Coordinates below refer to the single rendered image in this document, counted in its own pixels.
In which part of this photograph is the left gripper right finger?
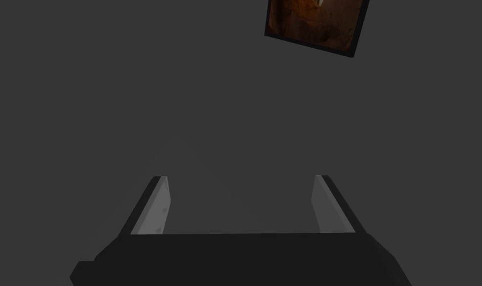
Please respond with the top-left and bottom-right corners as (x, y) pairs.
(311, 174), (367, 234)

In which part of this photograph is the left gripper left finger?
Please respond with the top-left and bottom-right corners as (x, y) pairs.
(119, 175), (172, 237)

